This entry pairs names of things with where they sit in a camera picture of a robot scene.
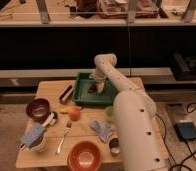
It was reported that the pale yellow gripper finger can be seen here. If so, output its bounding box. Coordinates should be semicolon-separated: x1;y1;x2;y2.
96;82;105;93

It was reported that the dark red grapes bunch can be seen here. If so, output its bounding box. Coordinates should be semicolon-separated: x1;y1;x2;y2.
88;84;97;93

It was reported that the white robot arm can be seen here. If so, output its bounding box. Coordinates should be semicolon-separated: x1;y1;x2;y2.
92;53;168;171

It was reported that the green plastic cup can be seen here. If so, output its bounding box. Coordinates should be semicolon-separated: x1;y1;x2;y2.
105;106;114;123

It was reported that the small metal cup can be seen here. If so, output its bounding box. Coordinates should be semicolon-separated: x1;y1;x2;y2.
109;138;120;156

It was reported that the green plastic tray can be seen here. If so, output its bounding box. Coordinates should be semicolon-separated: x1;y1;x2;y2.
72;73;118;106

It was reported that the orange fruit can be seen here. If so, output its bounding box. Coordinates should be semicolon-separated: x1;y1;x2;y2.
68;107;81;121

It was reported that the black brush block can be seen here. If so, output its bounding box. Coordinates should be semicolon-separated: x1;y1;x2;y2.
59;85;73;103

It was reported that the yellow banana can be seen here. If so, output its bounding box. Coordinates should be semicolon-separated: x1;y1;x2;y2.
59;107;71;114

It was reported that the blue grey cloth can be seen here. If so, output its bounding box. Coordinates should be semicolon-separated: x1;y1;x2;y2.
89;120;115;143

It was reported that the silver fork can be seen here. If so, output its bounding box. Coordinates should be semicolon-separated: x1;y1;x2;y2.
55;120;72;155

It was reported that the wooden table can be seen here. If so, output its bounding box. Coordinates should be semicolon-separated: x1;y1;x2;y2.
16;80;122;171

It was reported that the black white scoop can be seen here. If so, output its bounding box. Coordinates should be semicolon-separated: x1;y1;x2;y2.
42;112;58;127

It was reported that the dark red bowl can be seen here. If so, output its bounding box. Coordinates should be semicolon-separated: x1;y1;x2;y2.
26;98;50;123

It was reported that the orange plastic bowl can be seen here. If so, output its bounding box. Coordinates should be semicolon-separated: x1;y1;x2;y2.
67;141;102;171

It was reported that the white mug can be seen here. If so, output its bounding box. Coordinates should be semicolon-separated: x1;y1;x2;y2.
32;140;46;152

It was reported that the black foot pedal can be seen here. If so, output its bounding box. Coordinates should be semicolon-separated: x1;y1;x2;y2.
174;122;196;141

